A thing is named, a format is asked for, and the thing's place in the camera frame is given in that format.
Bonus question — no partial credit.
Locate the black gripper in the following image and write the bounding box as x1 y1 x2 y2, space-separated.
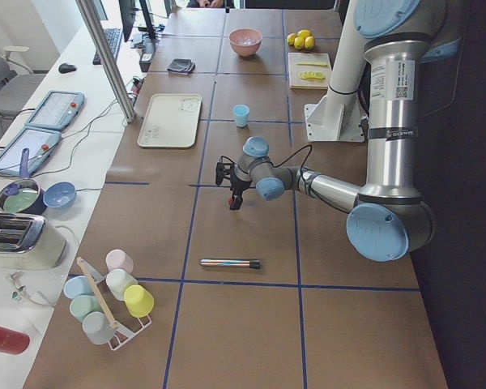
215 156 251 211

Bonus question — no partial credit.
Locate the light blue plastic cup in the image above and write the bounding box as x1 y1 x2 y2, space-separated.
232 104 250 128

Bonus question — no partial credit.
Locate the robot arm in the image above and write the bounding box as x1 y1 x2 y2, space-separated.
215 1 465 262

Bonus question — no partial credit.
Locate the pink upturned cup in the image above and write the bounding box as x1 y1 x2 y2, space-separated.
105 249 134 273

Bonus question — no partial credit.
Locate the yellow upturned cup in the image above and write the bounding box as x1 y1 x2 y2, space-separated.
124 284 155 318

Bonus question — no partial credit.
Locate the pale green upturned cup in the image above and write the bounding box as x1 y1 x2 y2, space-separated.
105 268 138 301

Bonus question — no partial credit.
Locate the pink bowl of ice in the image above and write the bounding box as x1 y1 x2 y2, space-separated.
228 28 262 57

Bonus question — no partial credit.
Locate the light blue upturned cup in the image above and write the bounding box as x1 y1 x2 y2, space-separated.
63 275 93 300

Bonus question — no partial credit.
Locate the grey green upturned cup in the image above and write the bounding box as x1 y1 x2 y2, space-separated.
70 295 102 322

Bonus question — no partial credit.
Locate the steel muddler black tip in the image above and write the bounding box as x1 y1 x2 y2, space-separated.
200 259 261 270

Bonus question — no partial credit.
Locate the cream bear serving tray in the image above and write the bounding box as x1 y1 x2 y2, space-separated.
137 93 202 148

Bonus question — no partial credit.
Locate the grey folded cloth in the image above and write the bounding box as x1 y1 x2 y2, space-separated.
167 58 195 75

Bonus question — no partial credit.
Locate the wooden cutting board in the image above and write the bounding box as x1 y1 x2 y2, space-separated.
288 53 332 90

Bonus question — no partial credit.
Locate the yellow plastic knife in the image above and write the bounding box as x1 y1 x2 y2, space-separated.
297 62 328 67

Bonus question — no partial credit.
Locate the yellow lemon lower left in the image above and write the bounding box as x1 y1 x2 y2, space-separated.
293 36 305 50

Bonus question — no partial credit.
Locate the yellow lemon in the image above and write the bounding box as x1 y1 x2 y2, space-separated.
296 29 312 39
293 36 305 50
286 33 296 45
304 36 316 50

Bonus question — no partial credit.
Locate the yellow lemon upper left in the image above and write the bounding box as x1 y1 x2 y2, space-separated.
286 33 296 45

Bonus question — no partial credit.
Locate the blue bowl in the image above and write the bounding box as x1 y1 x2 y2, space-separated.
43 182 77 209

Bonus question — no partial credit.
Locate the yellow lemon middle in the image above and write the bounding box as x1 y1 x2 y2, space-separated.
304 36 316 50

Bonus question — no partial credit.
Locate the yellow lemon upper right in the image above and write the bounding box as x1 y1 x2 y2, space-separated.
296 29 312 39

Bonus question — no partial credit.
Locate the far blue teach pendant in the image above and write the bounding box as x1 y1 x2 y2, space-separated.
26 90 85 131

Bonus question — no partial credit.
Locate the blue teach pendant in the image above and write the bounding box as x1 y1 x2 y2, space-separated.
26 90 85 131
0 126 62 177

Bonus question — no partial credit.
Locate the near blue teach pendant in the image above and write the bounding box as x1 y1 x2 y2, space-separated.
0 126 62 177

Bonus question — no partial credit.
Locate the black keyboard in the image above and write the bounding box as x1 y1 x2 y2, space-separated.
92 27 123 66

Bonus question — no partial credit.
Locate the black computer mouse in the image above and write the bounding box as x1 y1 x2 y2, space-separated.
58 62 77 74

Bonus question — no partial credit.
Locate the cream toaster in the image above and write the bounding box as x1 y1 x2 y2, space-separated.
0 213 66 271

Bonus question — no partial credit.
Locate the black monitor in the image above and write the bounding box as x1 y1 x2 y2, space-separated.
118 0 156 42

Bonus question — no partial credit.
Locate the grey office chair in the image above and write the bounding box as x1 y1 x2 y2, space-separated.
0 46 45 138

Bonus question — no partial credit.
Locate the red bottle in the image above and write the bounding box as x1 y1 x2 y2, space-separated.
0 326 30 355

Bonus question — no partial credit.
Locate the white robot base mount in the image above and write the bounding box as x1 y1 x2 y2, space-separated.
305 1 368 143

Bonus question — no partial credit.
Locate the wooden rack handle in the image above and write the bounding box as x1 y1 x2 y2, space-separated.
76 257 120 330

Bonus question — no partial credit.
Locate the white wire cup rack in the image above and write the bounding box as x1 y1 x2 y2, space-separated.
80 259 153 352

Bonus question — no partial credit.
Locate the blue saucepan with handle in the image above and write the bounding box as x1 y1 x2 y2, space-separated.
0 147 46 215

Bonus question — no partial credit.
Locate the aluminium frame post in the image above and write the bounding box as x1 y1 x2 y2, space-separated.
76 0 136 123

